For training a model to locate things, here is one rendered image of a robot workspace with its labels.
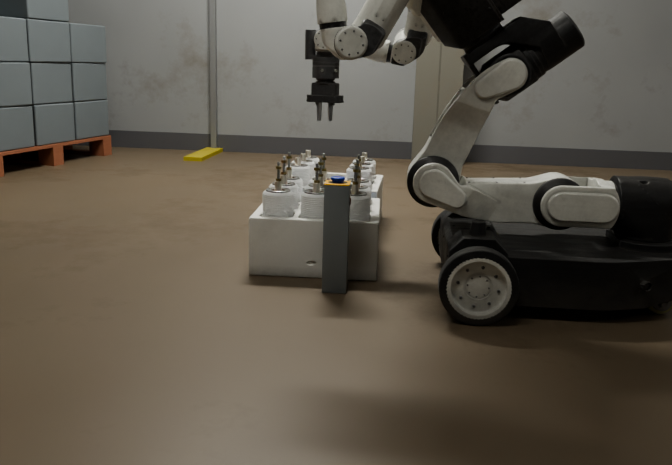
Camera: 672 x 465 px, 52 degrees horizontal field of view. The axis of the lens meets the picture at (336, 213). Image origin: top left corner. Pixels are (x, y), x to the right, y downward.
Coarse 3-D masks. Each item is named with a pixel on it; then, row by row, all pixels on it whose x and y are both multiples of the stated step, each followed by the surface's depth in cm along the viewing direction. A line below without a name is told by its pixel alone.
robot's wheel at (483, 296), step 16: (464, 256) 171; (480, 256) 170; (496, 256) 170; (448, 272) 172; (464, 272) 173; (480, 272) 173; (496, 272) 172; (512, 272) 170; (448, 288) 173; (464, 288) 174; (480, 288) 174; (496, 288) 173; (512, 288) 171; (448, 304) 174; (464, 304) 175; (480, 304) 175; (496, 304) 174; (512, 304) 172; (464, 320) 174; (480, 320) 174; (496, 320) 173
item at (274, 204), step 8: (264, 192) 210; (288, 192) 210; (264, 200) 210; (272, 200) 208; (280, 200) 208; (288, 200) 209; (264, 208) 210; (272, 208) 208; (280, 208) 208; (288, 208) 210; (272, 216) 209; (280, 216) 209; (288, 216) 210
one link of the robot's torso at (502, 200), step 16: (416, 176) 187; (432, 176) 186; (448, 176) 187; (464, 176) 204; (544, 176) 194; (560, 176) 190; (416, 192) 188; (432, 192) 187; (448, 192) 187; (464, 192) 187; (480, 192) 188; (496, 192) 190; (512, 192) 190; (528, 192) 189; (544, 192) 187; (448, 208) 188; (464, 208) 188; (480, 208) 190; (496, 208) 191; (512, 208) 191; (528, 208) 190; (544, 224) 189
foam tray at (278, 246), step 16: (256, 224) 206; (272, 224) 206; (288, 224) 206; (304, 224) 205; (320, 224) 205; (352, 224) 204; (368, 224) 204; (256, 240) 207; (272, 240) 207; (288, 240) 207; (304, 240) 206; (320, 240) 206; (352, 240) 205; (368, 240) 205; (256, 256) 209; (272, 256) 208; (288, 256) 208; (304, 256) 208; (320, 256) 207; (352, 256) 206; (368, 256) 206; (256, 272) 210; (272, 272) 209; (288, 272) 209; (304, 272) 209; (320, 272) 208; (352, 272) 208; (368, 272) 207
